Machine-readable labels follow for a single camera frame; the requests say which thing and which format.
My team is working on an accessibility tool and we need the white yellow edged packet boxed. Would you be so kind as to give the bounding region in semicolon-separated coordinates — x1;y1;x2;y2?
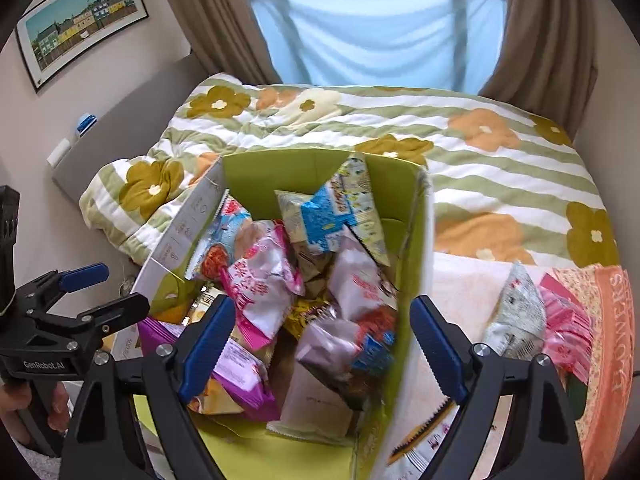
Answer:
382;399;459;480

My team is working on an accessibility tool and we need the purple cake snack packet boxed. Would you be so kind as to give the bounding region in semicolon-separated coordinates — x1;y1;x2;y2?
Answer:
138;312;280;422

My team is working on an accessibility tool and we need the blue shrimp cracker packet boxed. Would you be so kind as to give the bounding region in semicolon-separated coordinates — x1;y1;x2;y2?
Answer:
184;193;253;281

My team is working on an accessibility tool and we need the pink white snack packet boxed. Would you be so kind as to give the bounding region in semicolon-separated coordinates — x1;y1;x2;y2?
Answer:
220;223;305;351

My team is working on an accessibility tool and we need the brown chocolate snack packet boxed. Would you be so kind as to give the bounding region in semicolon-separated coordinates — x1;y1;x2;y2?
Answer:
295;318;396;412

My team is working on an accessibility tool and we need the cream blue snack packet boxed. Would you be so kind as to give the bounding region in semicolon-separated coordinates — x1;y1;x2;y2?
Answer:
274;153;390;275

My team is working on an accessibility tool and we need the person left hand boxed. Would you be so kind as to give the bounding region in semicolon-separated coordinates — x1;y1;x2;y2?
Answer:
0;379;73;446

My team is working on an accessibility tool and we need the pink striped snack packet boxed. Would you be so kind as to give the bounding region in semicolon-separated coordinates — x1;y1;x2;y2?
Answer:
538;273;594;386

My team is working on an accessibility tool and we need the orange white cake packet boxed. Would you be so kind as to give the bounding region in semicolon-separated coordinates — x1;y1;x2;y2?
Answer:
181;284;222;326

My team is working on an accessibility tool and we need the grey white snack packet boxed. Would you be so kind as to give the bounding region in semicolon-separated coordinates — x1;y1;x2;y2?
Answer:
482;261;547;361

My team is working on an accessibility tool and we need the orange flowers towel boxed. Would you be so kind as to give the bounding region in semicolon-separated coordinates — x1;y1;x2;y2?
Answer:
552;266;634;479

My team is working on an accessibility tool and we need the blue white object on headboard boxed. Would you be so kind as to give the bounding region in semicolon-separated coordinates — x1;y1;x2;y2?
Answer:
76;114;98;138

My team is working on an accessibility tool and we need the grey headboard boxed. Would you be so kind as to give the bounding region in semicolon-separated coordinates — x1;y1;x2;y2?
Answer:
52;54;207;203

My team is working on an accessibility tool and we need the gold black snack packet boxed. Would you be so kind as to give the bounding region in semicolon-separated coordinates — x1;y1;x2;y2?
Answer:
283;298;337;339

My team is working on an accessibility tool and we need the green cardboard box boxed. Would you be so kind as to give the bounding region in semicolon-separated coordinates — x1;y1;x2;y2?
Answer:
134;148;434;479

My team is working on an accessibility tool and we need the framed houses picture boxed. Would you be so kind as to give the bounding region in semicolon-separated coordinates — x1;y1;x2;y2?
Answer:
15;0;149;91

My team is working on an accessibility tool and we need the floral striped quilt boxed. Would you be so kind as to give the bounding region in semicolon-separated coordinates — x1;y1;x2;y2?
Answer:
78;71;622;269

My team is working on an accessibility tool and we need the left brown curtain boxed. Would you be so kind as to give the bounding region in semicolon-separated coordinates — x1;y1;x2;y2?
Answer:
167;0;281;84

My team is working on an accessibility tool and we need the brown curtain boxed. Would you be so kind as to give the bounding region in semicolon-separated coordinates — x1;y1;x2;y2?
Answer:
167;0;281;84
480;0;598;139

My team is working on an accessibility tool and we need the right brown curtain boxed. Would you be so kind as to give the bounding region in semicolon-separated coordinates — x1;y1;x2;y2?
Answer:
480;0;598;139

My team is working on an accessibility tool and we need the blue window sheet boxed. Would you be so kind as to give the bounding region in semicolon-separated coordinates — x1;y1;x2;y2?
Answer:
250;0;506;94

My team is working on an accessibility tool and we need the white wall switch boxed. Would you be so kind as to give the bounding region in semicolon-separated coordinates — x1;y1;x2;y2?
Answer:
47;138;73;168

